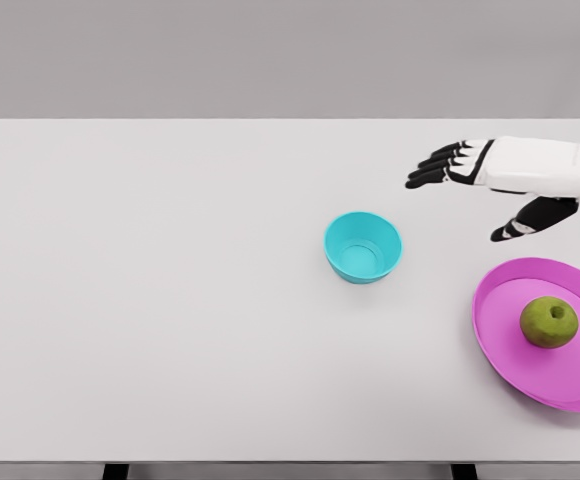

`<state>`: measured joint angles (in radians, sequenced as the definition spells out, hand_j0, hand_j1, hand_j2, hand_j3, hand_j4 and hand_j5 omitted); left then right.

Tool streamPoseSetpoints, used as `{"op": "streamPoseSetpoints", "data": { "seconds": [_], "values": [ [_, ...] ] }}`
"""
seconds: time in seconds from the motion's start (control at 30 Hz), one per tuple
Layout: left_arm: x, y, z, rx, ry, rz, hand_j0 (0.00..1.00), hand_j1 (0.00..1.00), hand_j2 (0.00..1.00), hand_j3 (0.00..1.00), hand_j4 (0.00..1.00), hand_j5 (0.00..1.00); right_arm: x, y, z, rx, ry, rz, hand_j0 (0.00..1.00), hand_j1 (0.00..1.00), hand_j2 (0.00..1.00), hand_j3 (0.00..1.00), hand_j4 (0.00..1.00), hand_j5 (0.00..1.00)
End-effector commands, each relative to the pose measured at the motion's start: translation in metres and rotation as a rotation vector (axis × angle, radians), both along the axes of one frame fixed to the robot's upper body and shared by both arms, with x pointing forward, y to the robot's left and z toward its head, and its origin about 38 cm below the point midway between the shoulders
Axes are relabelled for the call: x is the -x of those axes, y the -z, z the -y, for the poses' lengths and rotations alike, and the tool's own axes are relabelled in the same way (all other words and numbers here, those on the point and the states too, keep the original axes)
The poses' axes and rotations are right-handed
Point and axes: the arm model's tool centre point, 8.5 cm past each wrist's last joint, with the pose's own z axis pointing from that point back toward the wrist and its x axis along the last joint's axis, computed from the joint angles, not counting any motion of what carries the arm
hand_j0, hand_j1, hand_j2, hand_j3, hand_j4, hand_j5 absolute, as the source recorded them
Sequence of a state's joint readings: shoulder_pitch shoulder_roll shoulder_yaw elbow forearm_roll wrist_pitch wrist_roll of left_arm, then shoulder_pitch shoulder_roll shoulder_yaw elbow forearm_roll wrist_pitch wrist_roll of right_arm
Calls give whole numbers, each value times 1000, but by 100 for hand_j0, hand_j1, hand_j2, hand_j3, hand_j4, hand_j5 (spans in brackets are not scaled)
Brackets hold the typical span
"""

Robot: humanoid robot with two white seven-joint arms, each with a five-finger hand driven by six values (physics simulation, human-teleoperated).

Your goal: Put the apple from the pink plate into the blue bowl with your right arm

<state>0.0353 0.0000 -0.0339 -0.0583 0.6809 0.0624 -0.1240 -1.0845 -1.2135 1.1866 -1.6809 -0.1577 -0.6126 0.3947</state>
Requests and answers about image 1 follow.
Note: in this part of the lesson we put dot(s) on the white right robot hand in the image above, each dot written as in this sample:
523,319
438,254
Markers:
520,167

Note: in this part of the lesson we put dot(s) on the pink plate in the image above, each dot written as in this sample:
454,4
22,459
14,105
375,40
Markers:
510,320

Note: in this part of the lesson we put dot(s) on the green apple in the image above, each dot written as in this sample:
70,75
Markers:
548,321

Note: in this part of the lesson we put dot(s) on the blue bowl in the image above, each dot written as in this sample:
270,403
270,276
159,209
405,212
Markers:
363,247

